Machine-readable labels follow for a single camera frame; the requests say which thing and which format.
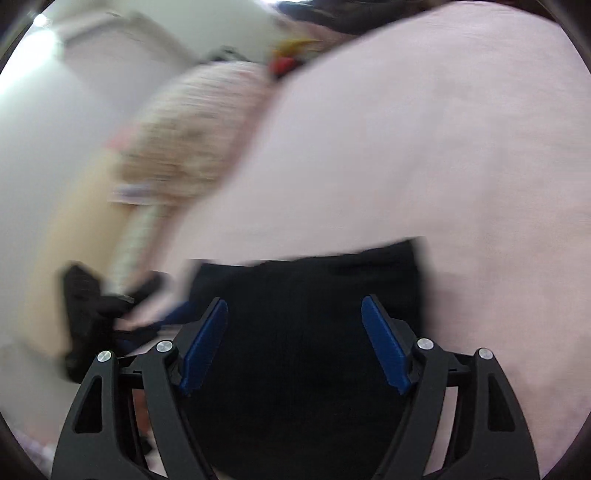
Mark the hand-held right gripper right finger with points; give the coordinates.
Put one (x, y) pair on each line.
(383, 341)

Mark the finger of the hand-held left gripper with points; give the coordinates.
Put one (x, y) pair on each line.
(147, 286)
(178, 314)

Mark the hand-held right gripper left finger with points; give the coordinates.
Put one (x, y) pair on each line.
(205, 341)

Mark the black pants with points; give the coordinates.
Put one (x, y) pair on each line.
(300, 323)

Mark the beige headboard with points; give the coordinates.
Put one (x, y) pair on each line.
(69, 230)

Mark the bear print pillow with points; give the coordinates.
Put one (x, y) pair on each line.
(198, 129)

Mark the pink bed sheet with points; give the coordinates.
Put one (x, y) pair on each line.
(415, 138)

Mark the red and yellow toy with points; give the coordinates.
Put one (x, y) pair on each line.
(288, 57)

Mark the dark cloth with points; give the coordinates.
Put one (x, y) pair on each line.
(351, 16)

